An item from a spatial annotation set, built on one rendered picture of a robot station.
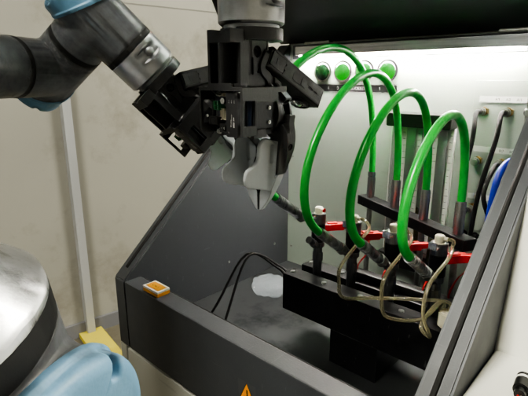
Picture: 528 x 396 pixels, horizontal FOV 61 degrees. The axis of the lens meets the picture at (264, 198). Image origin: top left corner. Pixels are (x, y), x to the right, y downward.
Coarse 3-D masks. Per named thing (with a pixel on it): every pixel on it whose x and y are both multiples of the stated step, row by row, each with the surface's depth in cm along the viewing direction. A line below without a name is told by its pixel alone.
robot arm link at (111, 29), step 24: (48, 0) 54; (72, 0) 53; (96, 0) 54; (120, 0) 57; (72, 24) 55; (96, 24) 55; (120, 24) 56; (144, 24) 59; (72, 48) 57; (96, 48) 57; (120, 48) 57
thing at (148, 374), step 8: (128, 352) 99; (136, 352) 97; (136, 360) 97; (144, 360) 95; (136, 368) 98; (144, 368) 95; (152, 368) 93; (144, 376) 96; (152, 376) 93; (160, 376) 91; (168, 376) 89; (144, 384) 97; (152, 384) 94; (160, 384) 92; (168, 384) 89; (176, 384) 87; (144, 392) 98; (152, 392) 95; (160, 392) 92; (168, 392) 90; (176, 392) 88; (184, 392) 86
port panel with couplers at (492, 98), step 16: (480, 80) 89; (496, 80) 87; (512, 80) 85; (480, 96) 90; (496, 96) 88; (512, 96) 86; (496, 112) 88; (512, 112) 86; (480, 128) 91; (512, 128) 87; (480, 144) 91; (512, 144) 87; (480, 160) 91; (496, 160) 90; (480, 176) 92; (480, 208) 94; (464, 224) 97; (480, 224) 94
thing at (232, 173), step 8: (240, 144) 54; (248, 144) 55; (256, 144) 55; (240, 152) 55; (248, 152) 56; (256, 152) 55; (232, 160) 54; (240, 160) 55; (248, 160) 56; (224, 168) 53; (232, 168) 54; (240, 168) 55; (224, 176) 53; (232, 176) 54; (240, 176) 55; (240, 184) 55; (248, 192) 57; (256, 192) 56; (256, 200) 56; (256, 208) 57
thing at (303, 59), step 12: (324, 48) 79; (336, 48) 82; (348, 48) 85; (300, 60) 75; (360, 60) 88; (372, 96) 94; (372, 108) 95; (372, 120) 96; (372, 144) 98; (372, 156) 99; (372, 168) 100; (276, 192) 77
